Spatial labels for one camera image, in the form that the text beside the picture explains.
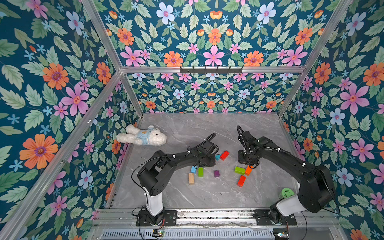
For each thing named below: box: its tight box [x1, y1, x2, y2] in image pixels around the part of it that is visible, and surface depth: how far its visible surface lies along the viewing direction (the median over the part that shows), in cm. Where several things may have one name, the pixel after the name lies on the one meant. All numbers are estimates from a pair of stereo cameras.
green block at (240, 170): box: [234, 166, 246, 175], surface depth 90 cm
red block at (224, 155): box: [220, 150, 230, 161], surface depth 97 cm
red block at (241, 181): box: [237, 175, 247, 188], surface depth 86 cm
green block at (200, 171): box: [198, 166, 204, 177], surface depth 89 cm
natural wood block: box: [188, 172, 195, 185], surface depth 86 cm
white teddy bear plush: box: [116, 124, 168, 147], surface depth 97 cm
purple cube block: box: [214, 170, 220, 178], surface depth 90 cm
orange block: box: [245, 165, 253, 176], surface depth 89 cm
